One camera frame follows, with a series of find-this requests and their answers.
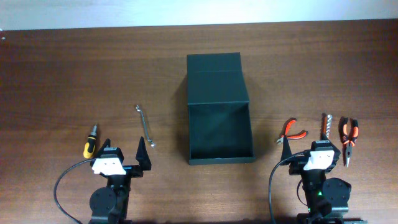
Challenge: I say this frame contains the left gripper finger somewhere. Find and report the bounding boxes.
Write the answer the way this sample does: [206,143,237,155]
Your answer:
[95,138,111,158]
[136,136,152,170]

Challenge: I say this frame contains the yellow black stubby screwdriver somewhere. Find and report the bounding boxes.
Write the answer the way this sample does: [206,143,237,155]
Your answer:
[83,124,98,159]

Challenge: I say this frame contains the orange bit holder strip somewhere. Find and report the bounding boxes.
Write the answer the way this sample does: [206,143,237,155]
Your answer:
[322,113,333,138]

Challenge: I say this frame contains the small red cutting pliers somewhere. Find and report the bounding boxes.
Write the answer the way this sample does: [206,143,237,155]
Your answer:
[276,118,308,144]

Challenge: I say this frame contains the orange black needle-nose pliers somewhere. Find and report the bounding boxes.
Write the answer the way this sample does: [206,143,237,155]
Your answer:
[339,116,359,167]

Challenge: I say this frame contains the silver double-ended wrench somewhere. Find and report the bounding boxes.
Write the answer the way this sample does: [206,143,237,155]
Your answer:
[135,105,156,148]

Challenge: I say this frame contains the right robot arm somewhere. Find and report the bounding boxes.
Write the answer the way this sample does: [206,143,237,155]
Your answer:
[280,136,366,224]

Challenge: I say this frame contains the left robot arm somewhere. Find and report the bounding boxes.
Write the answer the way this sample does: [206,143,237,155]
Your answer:
[90,138,152,224]

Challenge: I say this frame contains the dark green open box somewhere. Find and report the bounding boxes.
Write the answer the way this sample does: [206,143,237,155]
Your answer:
[187,52,256,166]

